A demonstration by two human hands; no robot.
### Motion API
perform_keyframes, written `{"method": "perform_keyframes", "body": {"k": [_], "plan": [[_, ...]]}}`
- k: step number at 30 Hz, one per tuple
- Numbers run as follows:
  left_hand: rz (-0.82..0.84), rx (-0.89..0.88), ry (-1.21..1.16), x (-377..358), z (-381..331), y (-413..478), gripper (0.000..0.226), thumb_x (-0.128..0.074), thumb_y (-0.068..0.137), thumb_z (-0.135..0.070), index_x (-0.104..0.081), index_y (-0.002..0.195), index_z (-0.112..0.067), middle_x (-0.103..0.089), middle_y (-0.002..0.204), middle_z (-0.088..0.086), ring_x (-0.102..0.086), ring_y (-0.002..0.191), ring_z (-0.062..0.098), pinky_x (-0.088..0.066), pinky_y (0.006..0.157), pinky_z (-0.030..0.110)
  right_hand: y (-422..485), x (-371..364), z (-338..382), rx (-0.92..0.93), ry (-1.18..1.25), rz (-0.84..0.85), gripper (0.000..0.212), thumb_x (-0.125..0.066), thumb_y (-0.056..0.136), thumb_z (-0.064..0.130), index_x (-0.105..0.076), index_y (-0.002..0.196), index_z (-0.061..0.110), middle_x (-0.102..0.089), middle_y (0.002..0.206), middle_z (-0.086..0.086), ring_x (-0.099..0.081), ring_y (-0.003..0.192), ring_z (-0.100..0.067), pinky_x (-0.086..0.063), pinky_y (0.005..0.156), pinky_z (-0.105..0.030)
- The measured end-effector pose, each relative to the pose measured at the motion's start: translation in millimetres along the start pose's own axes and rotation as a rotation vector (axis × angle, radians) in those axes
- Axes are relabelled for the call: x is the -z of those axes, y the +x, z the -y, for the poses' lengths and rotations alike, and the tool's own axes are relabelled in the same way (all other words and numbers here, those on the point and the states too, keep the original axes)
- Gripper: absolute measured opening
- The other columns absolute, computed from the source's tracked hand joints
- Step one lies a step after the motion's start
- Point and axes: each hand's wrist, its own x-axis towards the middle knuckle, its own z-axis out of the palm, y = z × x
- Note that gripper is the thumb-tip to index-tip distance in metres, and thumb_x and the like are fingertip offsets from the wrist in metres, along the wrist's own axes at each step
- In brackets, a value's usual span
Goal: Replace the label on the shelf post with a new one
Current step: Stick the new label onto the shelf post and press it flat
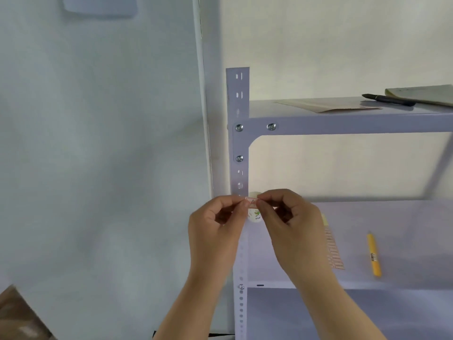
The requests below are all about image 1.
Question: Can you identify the black pen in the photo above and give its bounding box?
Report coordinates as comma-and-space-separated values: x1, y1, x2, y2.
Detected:
361, 93, 417, 107

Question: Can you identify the person's right forearm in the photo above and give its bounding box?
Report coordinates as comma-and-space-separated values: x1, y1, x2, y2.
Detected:
291, 274, 387, 340

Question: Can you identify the pale paper notepad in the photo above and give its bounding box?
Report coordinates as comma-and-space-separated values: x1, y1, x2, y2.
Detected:
385, 84, 453, 107

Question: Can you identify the beige paper envelope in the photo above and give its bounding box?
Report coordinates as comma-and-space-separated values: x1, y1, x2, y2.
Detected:
275, 98, 383, 114

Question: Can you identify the yellow utility knife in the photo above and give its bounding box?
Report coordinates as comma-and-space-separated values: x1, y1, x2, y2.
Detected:
366, 231, 383, 279

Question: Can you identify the white wall box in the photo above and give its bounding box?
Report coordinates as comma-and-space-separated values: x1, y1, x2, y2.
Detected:
63, 0, 139, 19

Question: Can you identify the person's right hand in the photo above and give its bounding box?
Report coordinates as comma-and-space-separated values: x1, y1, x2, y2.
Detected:
257, 189, 335, 289

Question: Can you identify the grey metal shelf rack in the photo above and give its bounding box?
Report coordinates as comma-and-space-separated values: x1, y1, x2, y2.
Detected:
226, 67, 453, 340

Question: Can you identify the sheet of label stickers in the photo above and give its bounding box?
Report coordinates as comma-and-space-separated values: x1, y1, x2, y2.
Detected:
320, 213, 346, 270

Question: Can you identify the white vertical wall conduit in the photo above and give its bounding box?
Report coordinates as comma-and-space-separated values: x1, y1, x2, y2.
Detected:
192, 0, 215, 199

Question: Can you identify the person's left hand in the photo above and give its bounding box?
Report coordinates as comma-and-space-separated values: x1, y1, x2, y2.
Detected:
188, 195, 250, 281

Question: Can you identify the person's left forearm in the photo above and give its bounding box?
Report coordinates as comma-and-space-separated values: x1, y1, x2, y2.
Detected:
154, 274, 229, 340

